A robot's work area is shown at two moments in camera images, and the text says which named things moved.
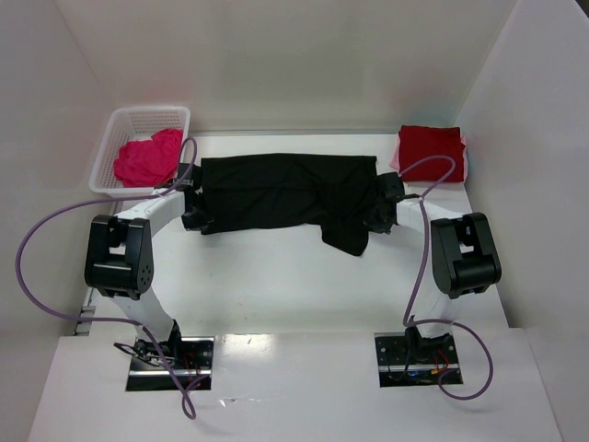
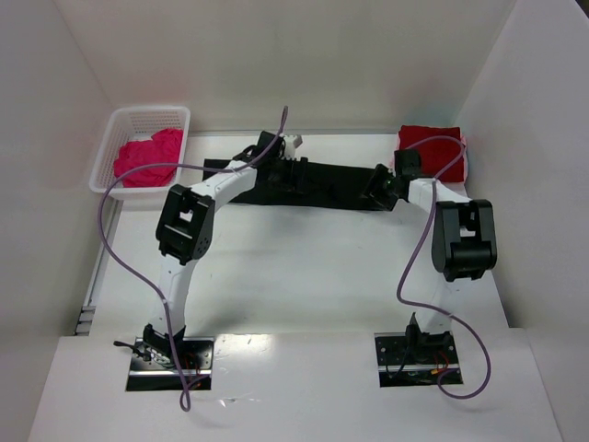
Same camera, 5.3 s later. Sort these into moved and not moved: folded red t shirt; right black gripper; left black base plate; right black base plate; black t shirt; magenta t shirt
Moved: right black gripper; black t shirt
Not moved: folded red t shirt; right black base plate; left black base plate; magenta t shirt
